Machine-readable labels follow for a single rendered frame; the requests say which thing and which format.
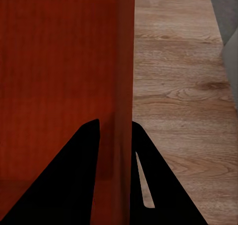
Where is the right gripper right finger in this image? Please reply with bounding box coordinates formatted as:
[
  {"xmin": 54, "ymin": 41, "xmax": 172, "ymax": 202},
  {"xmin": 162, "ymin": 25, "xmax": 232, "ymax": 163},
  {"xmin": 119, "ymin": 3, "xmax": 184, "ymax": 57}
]
[{"xmin": 130, "ymin": 121, "xmax": 208, "ymax": 225}]

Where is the storage box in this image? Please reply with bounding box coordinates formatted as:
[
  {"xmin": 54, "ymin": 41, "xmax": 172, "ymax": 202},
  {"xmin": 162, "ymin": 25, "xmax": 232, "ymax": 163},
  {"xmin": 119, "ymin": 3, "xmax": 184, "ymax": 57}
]
[{"xmin": 0, "ymin": 0, "xmax": 135, "ymax": 225}]

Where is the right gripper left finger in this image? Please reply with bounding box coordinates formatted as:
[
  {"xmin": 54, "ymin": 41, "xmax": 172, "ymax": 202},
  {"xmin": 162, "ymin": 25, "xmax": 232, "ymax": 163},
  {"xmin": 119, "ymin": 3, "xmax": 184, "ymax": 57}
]
[{"xmin": 0, "ymin": 118, "xmax": 100, "ymax": 225}]

